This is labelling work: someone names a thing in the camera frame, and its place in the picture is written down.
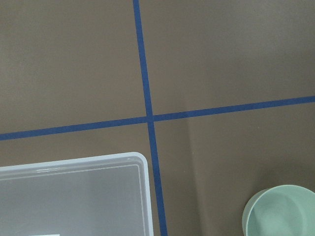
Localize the clear plastic storage box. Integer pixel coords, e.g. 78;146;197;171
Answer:
0;152;154;236

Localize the mint green bowl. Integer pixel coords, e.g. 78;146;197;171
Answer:
242;185;315;236

